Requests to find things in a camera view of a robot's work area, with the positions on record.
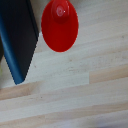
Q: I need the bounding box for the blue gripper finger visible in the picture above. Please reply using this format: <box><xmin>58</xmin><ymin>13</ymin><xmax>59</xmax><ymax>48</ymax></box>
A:
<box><xmin>0</xmin><ymin>0</ymin><xmax>40</xmax><ymax>86</ymax></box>

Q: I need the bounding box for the red plastic cup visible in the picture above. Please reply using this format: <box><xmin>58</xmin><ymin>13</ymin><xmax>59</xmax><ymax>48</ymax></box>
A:
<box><xmin>40</xmin><ymin>0</ymin><xmax>80</xmax><ymax>53</ymax></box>

